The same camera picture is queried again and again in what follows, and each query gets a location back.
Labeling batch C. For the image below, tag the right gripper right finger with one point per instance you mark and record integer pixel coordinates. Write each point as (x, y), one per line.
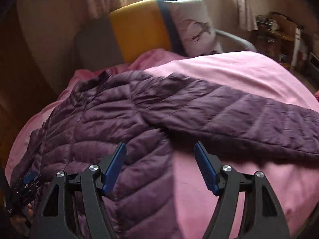
(262, 216)

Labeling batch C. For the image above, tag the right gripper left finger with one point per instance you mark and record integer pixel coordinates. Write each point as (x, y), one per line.
(56, 216)

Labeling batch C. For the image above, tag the purple quilted down jacket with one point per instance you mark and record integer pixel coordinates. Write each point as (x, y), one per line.
(139, 134)

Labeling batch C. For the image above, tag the person's left hand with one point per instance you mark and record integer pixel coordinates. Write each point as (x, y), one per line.
(19, 222)

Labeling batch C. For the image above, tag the grey yellow blue headboard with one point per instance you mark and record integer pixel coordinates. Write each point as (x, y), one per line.
(125, 34)

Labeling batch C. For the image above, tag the wooden shelf with clutter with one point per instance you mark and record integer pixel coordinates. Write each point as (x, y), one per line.
(286, 42)

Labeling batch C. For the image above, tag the white deer print pillow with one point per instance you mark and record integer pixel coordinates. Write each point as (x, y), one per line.
(195, 28)

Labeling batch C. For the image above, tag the pink right curtain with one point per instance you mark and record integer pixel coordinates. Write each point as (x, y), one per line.
(246, 17)

